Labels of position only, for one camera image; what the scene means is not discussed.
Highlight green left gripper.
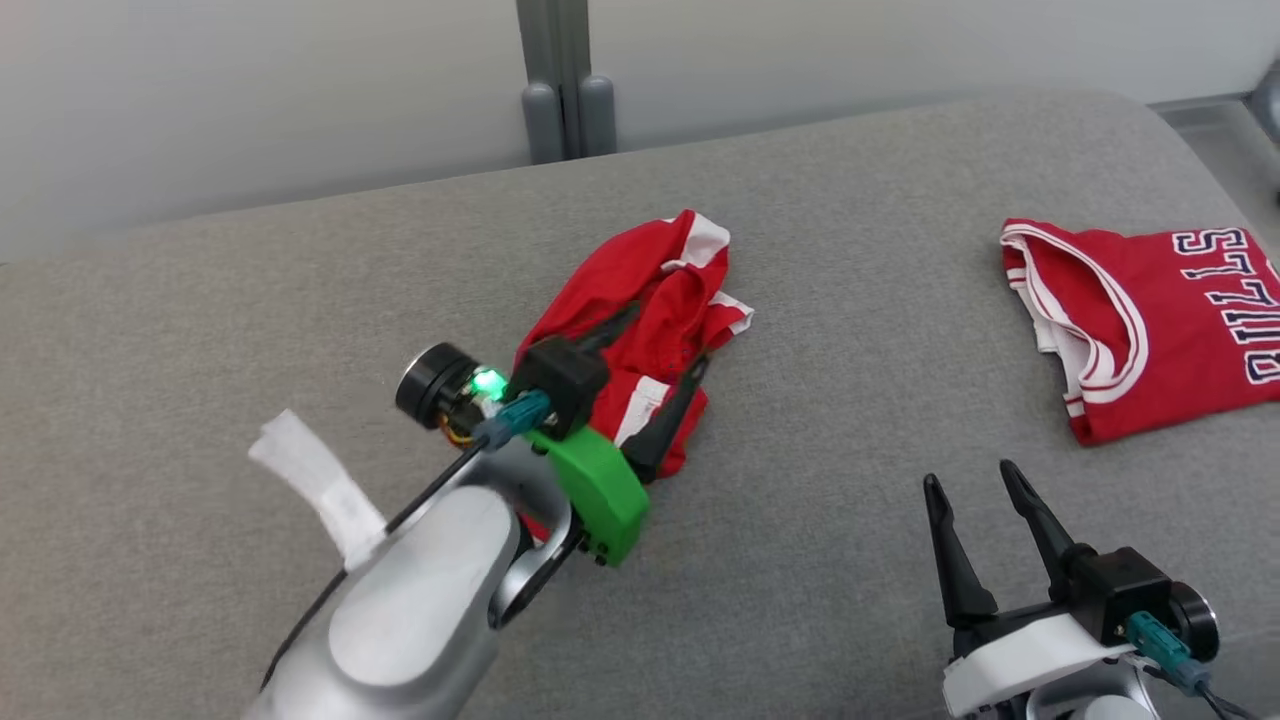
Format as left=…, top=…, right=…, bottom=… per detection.
left=522, top=300, right=711, bottom=568

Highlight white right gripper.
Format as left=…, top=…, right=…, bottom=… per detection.
left=922, top=458, right=1138, bottom=720

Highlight red and white basketball shorts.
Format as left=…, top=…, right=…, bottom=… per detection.
left=514, top=208, right=756, bottom=547

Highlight red basketball jersey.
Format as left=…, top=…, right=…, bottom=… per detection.
left=1000, top=218, right=1280, bottom=447

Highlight grey fabric sofa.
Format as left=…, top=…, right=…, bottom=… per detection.
left=0, top=88, right=1280, bottom=720

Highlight white tape tag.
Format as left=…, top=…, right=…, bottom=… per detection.
left=247, top=408, right=389, bottom=573

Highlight grey rounded fixture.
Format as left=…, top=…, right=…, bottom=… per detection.
left=1248, top=55, right=1280, bottom=201

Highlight grey partition post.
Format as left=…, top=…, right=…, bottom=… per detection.
left=515, top=0, right=618, bottom=166

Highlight grey partition bottom rail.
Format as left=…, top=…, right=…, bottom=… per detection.
left=1148, top=94, right=1265, bottom=133

